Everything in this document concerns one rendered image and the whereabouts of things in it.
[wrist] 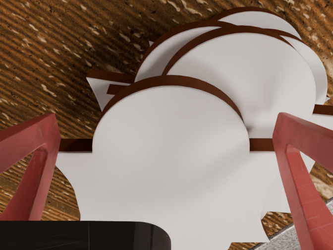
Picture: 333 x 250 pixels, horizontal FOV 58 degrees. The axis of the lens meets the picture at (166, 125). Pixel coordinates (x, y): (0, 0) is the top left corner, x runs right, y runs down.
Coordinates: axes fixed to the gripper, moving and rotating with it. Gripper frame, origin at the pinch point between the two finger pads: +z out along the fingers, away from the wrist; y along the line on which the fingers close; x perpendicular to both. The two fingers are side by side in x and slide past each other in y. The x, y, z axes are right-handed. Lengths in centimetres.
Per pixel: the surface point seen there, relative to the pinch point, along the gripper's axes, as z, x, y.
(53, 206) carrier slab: 7.5, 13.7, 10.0
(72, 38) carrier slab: 7.6, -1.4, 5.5
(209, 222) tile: 0.6, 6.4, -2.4
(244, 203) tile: 0.6, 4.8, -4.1
